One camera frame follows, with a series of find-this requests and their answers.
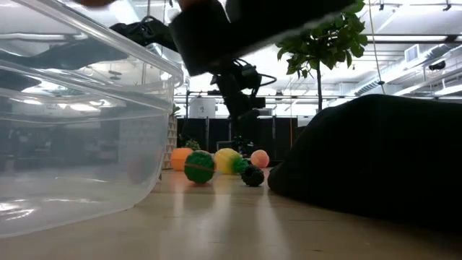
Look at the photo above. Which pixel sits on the pink toy peach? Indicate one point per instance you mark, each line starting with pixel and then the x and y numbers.
pixel 260 159

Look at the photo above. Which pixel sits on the yellow toy bell pepper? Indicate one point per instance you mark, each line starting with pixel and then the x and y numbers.
pixel 225 160

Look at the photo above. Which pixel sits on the dark bumpy toy fruit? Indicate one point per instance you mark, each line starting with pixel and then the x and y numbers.
pixel 252 176

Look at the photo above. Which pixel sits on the green toy ball with band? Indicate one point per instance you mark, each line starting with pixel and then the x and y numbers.
pixel 198 173

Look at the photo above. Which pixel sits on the orange toy fruit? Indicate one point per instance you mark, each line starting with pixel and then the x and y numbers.
pixel 178 159

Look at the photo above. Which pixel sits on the clear plastic tupperware container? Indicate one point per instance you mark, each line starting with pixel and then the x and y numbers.
pixel 90 162

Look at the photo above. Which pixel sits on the white background cabinet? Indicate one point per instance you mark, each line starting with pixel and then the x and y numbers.
pixel 202 107

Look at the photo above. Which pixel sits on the black metal background rack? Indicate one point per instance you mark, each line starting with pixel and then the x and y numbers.
pixel 187 108

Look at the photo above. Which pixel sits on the black partition panels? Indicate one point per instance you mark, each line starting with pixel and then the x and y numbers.
pixel 281 141

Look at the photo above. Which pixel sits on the small green background plant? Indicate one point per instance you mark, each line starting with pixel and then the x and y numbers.
pixel 193 145

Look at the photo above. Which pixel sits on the succulent in white patterned pot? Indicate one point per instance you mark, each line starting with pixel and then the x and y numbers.
pixel 171 144

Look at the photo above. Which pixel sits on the tall leafy potted plant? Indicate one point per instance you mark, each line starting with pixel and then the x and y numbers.
pixel 325 39

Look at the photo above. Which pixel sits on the black cloth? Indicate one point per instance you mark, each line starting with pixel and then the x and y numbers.
pixel 361 162

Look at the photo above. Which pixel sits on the white ceiling vent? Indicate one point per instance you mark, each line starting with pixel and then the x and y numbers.
pixel 412 53

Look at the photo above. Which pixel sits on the black ceiling device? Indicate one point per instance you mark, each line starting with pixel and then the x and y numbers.
pixel 437 65

